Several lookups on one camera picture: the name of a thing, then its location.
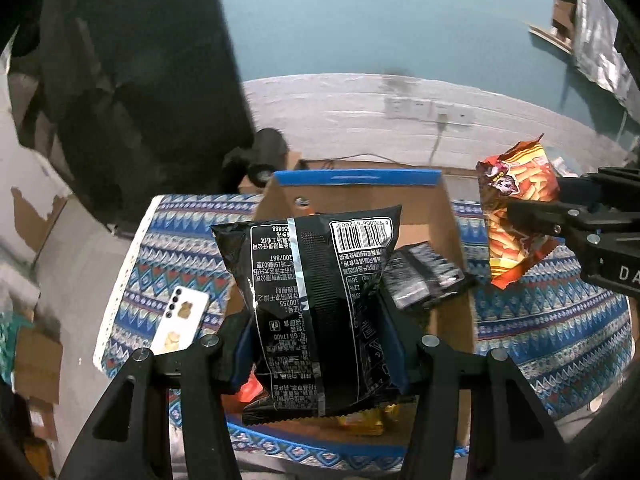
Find orange striped snack bag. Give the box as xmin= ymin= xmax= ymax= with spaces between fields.
xmin=476 ymin=138 xmax=560 ymax=289

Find red snack bag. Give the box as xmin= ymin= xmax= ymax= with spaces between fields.
xmin=222 ymin=370 xmax=268 ymax=414

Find yellow long snack pack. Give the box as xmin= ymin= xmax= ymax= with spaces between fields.
xmin=336 ymin=403 xmax=401 ymax=437

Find black snack bag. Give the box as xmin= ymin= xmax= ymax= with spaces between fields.
xmin=212 ymin=206 xmax=401 ymax=425
xmin=381 ymin=242 xmax=477 ymax=312

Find white smartphone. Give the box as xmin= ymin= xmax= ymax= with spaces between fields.
xmin=150 ymin=285 xmax=209 ymax=356

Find silver foil window cover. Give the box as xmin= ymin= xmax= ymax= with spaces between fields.
xmin=573 ymin=0 xmax=639 ymax=122

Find patterned blue tablecloth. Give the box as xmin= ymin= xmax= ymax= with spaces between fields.
xmin=93 ymin=194 xmax=634 ymax=479

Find blue cardboard box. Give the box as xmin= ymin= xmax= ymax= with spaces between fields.
xmin=213 ymin=171 xmax=461 ymax=425

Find black speaker on box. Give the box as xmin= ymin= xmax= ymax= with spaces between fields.
xmin=218 ymin=128 xmax=288 ymax=193

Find grey power cable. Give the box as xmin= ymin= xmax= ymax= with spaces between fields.
xmin=428 ymin=114 xmax=450 ymax=167

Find white wall sockets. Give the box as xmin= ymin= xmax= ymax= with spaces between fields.
xmin=384 ymin=96 xmax=475 ymax=126

